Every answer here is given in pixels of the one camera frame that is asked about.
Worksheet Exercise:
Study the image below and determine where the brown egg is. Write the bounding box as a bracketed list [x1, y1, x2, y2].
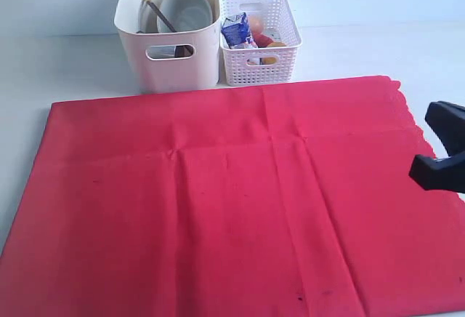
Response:
[248, 15, 264, 33]

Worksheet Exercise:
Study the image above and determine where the blue milk carton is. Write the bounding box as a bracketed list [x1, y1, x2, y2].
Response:
[221, 12, 257, 49]

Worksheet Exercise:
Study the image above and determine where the yellow lemon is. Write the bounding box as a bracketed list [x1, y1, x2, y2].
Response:
[260, 41, 286, 65]

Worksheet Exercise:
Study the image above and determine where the red toy shrimp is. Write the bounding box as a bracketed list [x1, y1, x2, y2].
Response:
[252, 33, 286, 48]

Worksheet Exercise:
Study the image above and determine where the white ceramic bowl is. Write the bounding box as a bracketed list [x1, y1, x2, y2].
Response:
[159, 0, 213, 32]

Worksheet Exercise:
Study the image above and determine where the white perforated basket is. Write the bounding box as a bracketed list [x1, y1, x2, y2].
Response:
[219, 0, 302, 87]

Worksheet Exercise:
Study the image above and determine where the brown wooden plate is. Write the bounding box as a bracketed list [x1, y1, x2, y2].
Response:
[174, 45, 193, 58]

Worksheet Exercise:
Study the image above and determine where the red table cloth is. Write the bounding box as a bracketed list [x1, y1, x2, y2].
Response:
[1, 76, 464, 316]

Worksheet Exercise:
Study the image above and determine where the cream plastic bin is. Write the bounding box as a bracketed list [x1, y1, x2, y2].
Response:
[114, 0, 220, 93]

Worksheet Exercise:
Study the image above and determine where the dark wooden chopstick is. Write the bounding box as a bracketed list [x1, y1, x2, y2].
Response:
[145, 0, 179, 33]
[142, 0, 177, 33]

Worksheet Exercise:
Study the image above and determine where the steel cup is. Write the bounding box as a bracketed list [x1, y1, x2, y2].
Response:
[138, 0, 158, 33]

